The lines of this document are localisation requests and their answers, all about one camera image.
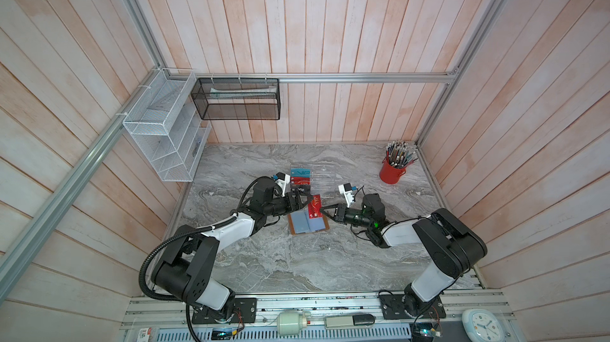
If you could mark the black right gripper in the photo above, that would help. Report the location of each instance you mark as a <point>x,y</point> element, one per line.
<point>340,212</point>

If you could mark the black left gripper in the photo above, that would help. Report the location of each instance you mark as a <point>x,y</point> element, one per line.
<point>297,200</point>

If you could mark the red card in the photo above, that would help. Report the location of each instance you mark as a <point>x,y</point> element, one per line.
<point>300,181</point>
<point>314,207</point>

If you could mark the brown leather card holder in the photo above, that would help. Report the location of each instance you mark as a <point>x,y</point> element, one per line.
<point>300,222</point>

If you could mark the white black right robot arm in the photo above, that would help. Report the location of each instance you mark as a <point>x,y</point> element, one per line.
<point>452,246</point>

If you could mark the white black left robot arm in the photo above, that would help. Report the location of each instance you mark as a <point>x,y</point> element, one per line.
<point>180,268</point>

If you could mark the clear acrylic card stand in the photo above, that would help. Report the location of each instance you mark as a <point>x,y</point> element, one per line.
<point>323,182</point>

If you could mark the red card in stand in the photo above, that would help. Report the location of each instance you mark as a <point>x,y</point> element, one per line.
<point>300,181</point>

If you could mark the teal card in stand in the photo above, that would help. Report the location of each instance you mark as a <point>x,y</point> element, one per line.
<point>300,172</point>

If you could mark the red metal pencil bucket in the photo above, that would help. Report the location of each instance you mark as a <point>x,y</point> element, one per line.
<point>390,174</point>

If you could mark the grey black rectangular device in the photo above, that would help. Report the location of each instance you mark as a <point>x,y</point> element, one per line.
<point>354,321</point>

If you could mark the white cylindrical device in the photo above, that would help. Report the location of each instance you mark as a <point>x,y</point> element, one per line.
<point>291,323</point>

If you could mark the white analog clock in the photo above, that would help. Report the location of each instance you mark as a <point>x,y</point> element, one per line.
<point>482,326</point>

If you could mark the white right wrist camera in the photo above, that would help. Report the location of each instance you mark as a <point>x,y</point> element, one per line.
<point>348,192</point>

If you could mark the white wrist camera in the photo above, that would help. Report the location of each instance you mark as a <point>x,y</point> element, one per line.
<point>348,192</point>
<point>283,181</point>

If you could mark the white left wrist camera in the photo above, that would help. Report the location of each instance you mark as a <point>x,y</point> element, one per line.
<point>283,181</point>

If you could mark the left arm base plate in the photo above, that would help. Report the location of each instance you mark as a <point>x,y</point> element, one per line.
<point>236,310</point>

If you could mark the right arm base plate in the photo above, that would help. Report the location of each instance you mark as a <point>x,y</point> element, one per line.
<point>407,306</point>

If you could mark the black mesh wall basket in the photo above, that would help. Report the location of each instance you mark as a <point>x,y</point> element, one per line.
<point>237,99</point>

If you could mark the white wire mesh shelf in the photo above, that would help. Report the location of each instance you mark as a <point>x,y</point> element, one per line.
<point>165,124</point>

